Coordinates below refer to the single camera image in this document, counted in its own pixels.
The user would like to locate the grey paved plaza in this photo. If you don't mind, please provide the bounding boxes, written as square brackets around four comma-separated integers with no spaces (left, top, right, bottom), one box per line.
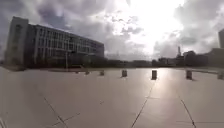
[0,65,224,128]

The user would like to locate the row of stone bollards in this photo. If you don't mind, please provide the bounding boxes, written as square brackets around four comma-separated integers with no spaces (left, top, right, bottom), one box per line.
[74,68,224,81]

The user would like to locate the long building with window rows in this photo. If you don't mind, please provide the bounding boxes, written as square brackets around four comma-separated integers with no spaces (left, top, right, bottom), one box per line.
[4,15,106,69]

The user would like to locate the tall thin tower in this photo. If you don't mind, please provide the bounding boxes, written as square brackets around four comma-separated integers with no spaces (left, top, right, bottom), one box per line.
[176,45,182,58]

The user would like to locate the distant row of trees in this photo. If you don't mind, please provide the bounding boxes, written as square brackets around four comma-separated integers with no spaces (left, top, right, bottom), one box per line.
[105,49,224,69]

